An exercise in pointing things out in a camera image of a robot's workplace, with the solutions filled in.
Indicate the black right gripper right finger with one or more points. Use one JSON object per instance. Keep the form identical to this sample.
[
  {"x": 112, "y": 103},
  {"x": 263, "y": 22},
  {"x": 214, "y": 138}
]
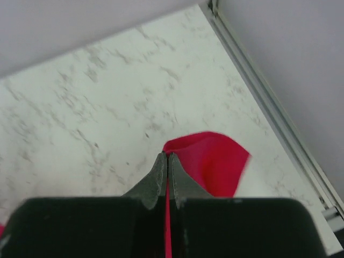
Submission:
[{"x": 181, "y": 185}]

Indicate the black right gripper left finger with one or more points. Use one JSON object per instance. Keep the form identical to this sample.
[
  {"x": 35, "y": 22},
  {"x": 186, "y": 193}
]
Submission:
[{"x": 152, "y": 188}]

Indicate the magenta t shirt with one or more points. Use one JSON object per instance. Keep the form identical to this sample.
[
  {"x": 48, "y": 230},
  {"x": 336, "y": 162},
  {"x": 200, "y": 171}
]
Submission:
[{"x": 122, "y": 227}]

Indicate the right side aluminium rail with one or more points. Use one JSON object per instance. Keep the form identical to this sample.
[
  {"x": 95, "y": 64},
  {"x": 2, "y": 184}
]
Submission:
[{"x": 306, "y": 163}]

